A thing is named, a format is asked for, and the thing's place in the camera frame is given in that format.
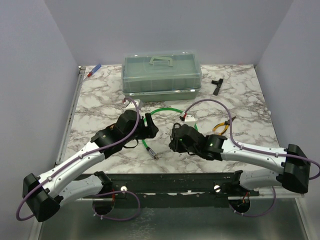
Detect blue red screwdriver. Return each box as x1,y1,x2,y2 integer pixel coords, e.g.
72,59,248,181
87,63,102,78

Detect black T-handle tool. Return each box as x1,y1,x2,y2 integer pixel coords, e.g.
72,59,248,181
211,78,224,96

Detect left side aluminium rail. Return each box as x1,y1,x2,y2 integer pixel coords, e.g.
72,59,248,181
54,66,86,166

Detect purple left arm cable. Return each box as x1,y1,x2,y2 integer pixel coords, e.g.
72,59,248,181
16,97,141,222

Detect translucent green plastic toolbox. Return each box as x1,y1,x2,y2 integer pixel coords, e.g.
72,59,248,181
121,50,202,103

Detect green cable lock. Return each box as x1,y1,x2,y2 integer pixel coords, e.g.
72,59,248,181
142,107,198,160

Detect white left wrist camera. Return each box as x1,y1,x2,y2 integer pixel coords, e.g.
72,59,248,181
123,99,143,111

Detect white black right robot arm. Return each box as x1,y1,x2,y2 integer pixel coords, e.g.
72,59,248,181
169,123,311,196

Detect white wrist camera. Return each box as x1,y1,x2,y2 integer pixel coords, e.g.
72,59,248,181
123,99,143,111
179,112,196,125

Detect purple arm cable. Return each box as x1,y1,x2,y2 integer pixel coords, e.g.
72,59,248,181
16,97,141,222
183,99,320,217

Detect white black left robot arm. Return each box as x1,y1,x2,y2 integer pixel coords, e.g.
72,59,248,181
22,109,159,222

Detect black padlock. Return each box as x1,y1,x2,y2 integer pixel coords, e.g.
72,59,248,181
173,122,181,129

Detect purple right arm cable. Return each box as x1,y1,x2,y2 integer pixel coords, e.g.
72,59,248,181
183,99,320,217

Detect yellow handled needle-nose pliers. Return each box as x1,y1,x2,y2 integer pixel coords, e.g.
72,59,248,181
212,116,237,136

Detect black metal base rail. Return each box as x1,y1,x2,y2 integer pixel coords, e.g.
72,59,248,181
76,170,248,212

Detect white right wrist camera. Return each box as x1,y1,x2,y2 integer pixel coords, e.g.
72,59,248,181
179,112,196,125

